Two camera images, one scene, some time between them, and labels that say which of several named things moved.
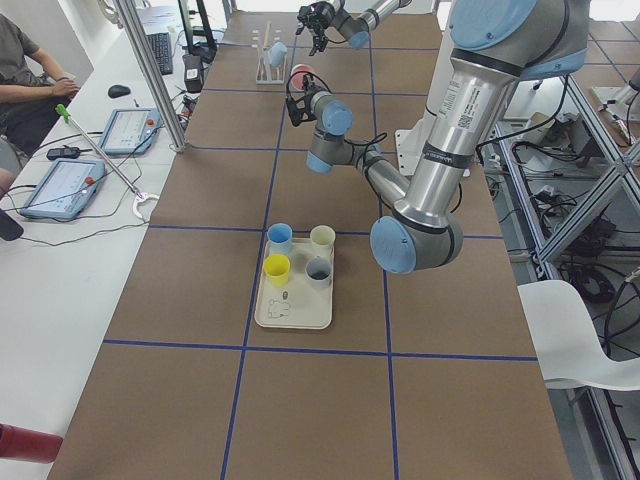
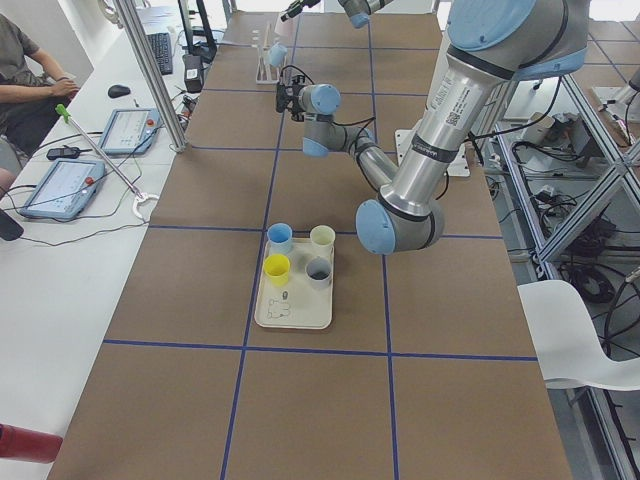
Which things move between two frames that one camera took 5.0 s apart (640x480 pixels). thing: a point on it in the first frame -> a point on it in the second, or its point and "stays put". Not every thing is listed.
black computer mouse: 118,91 stays put
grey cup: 319,271 stays put
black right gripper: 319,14 -> 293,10
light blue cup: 276,53 stays put
